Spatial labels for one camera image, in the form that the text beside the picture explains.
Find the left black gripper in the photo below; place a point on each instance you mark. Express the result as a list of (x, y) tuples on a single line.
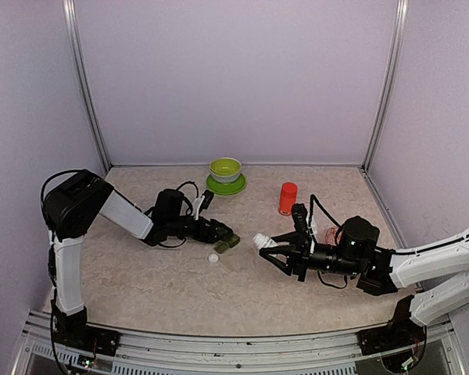
[(209, 235)]

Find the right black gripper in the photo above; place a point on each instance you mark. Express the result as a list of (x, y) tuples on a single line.
[(301, 260)]

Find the green weekly pill organizer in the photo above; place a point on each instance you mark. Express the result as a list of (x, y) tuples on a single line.
[(227, 243)]

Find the white pill bottle cap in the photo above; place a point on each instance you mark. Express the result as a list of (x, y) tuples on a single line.
[(213, 258)]

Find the small white pill bottle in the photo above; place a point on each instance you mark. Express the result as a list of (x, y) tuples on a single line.
[(263, 241)]

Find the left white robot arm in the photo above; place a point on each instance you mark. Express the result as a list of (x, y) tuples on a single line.
[(70, 209)]

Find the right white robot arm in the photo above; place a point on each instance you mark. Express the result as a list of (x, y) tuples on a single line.
[(379, 271)]

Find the red patterned oval tin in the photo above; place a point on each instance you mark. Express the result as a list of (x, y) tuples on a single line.
[(333, 236)]

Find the green saucer plate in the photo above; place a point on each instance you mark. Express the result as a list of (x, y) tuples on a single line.
[(231, 188)]

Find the red pill bottle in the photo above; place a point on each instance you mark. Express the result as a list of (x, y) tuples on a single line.
[(288, 196)]

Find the green and white bowl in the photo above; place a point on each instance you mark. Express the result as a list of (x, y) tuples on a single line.
[(225, 170)]

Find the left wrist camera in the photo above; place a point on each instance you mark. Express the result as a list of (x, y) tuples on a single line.
[(202, 202)]

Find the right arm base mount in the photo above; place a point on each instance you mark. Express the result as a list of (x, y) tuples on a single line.
[(384, 339)]

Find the front aluminium rail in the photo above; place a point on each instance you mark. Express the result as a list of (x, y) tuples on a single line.
[(141, 352)]

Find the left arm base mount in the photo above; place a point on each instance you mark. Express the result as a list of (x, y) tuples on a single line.
[(96, 340)]

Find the right aluminium frame post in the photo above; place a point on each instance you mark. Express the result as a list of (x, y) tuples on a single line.
[(388, 83)]

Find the aluminium frame post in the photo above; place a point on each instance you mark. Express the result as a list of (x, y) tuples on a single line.
[(388, 83), (70, 15)]

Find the left aluminium frame post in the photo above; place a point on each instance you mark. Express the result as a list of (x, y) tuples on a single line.
[(70, 15)]

